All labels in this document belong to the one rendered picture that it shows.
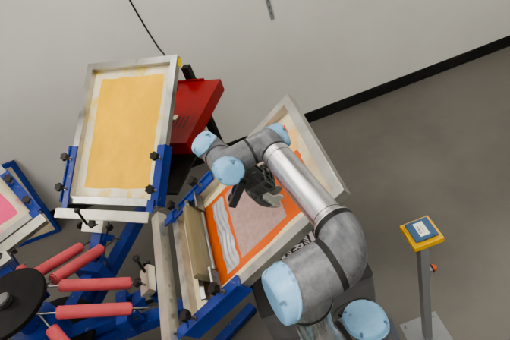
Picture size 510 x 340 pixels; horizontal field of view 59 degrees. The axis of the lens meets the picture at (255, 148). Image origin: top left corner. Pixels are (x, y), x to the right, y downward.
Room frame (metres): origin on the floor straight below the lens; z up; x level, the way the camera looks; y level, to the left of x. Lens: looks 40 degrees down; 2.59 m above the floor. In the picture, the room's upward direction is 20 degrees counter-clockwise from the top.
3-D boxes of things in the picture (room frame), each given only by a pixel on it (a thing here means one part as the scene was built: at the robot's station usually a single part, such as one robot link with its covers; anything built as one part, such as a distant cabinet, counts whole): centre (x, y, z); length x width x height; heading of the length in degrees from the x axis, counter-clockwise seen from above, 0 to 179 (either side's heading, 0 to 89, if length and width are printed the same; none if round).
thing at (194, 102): (2.43, 0.40, 1.06); 0.61 x 0.46 x 0.12; 151
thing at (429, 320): (1.09, -0.53, 0.48); 0.22 x 0.22 x 0.96; 1
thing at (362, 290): (1.02, -0.02, 0.77); 0.46 x 0.09 x 0.36; 91
